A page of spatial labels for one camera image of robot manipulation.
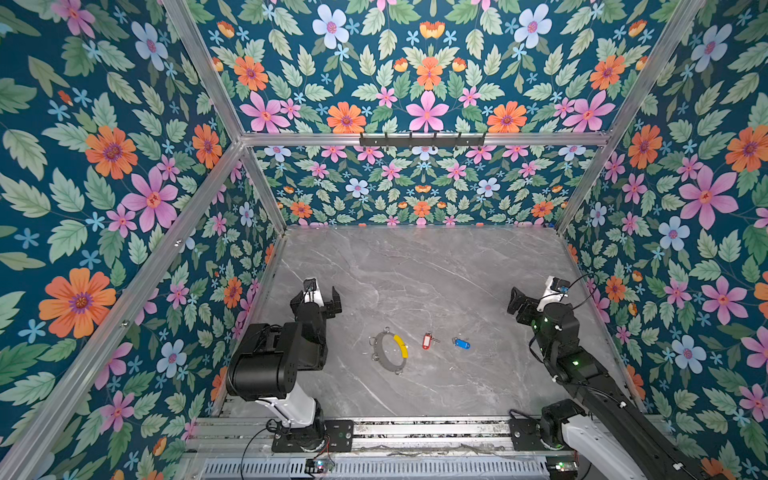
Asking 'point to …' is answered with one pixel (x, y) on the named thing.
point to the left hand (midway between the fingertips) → (319, 281)
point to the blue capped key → (460, 343)
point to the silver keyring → (379, 355)
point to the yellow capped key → (403, 347)
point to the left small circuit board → (319, 466)
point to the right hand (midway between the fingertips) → (528, 292)
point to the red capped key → (427, 341)
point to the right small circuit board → (562, 467)
